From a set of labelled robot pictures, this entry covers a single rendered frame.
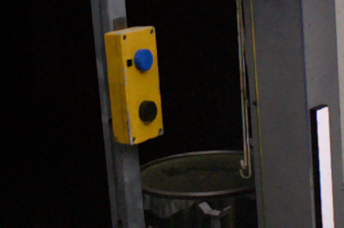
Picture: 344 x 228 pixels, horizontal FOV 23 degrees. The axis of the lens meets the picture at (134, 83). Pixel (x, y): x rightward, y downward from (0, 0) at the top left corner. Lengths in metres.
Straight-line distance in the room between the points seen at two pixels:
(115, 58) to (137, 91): 0.09
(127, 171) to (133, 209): 0.10
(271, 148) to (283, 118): 0.10
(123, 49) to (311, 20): 0.59
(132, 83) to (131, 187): 0.27
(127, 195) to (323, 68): 0.66
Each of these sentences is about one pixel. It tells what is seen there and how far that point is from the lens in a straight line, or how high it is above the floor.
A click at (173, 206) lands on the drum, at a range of 3.00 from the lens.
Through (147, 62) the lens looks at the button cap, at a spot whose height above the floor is 1.48.
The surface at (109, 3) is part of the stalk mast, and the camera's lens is 1.97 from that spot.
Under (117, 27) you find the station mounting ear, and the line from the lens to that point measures 1.98.
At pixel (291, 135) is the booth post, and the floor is 1.20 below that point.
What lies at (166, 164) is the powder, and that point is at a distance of 3.42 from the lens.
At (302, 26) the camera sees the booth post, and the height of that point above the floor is 1.49.
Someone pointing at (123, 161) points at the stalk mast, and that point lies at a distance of 2.03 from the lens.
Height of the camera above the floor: 1.76
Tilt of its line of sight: 10 degrees down
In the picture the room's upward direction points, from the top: 5 degrees counter-clockwise
